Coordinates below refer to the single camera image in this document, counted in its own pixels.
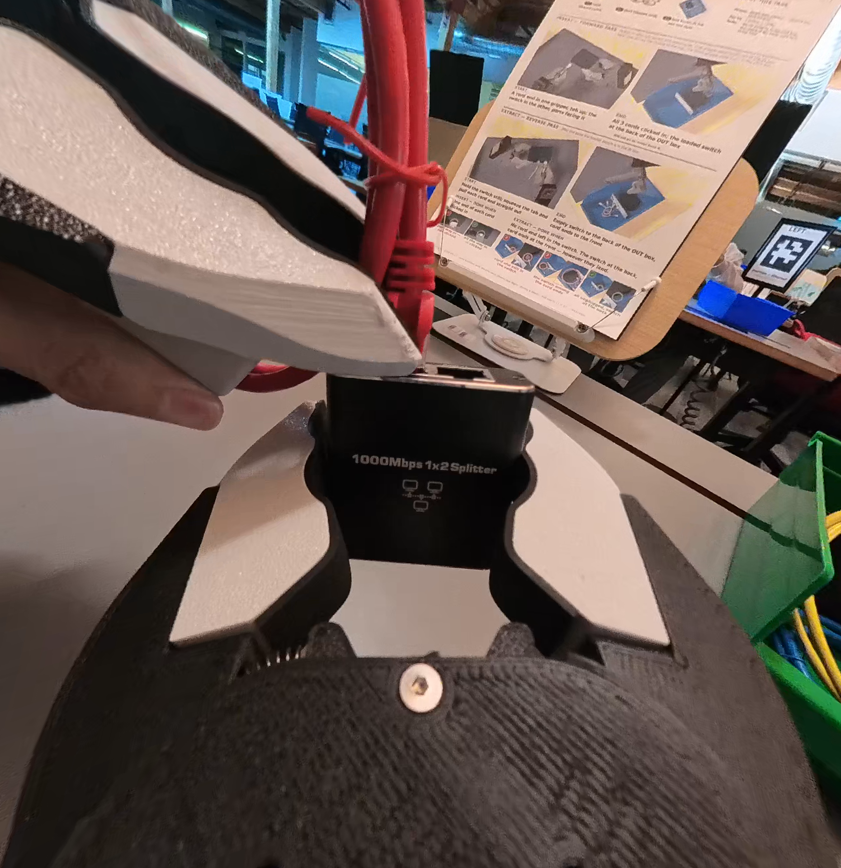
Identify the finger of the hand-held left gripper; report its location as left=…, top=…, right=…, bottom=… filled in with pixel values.
left=75, top=0, right=369, bottom=274
left=0, top=20, right=425, bottom=397

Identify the black framed tag sign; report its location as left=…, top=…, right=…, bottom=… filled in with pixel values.
left=741, top=218, right=836, bottom=294

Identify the red ethernet cable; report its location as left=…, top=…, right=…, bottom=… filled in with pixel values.
left=237, top=0, right=449, bottom=396

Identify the green plastic bin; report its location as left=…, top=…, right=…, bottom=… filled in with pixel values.
left=720, top=433, right=841, bottom=794

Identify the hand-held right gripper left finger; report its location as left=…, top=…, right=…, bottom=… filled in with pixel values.
left=168, top=400, right=351, bottom=648

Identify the blue ethernet cable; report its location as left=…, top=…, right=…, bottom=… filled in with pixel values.
left=766, top=613, right=841, bottom=687

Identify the blue plastic bin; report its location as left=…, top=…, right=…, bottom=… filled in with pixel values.
left=688, top=279, right=799, bottom=338

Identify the printed instruction sheet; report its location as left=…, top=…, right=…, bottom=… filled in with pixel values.
left=430, top=0, right=841, bottom=338

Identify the person's left hand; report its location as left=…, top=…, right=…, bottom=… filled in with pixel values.
left=0, top=258, right=226, bottom=433

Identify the white board stand base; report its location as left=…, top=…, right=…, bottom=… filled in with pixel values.
left=430, top=312, right=583, bottom=396

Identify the black ethernet splitter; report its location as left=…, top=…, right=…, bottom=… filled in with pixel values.
left=324, top=363, right=537, bottom=568

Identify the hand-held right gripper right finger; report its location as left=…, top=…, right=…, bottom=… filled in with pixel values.
left=490, top=409, right=672, bottom=660

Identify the black screen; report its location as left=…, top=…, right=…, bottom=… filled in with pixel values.
left=427, top=49, right=486, bottom=126

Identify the wooden display board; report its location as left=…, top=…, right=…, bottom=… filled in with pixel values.
left=427, top=102, right=761, bottom=362

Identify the long wood-edged work table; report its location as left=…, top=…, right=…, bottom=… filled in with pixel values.
left=678, top=308, right=841, bottom=382

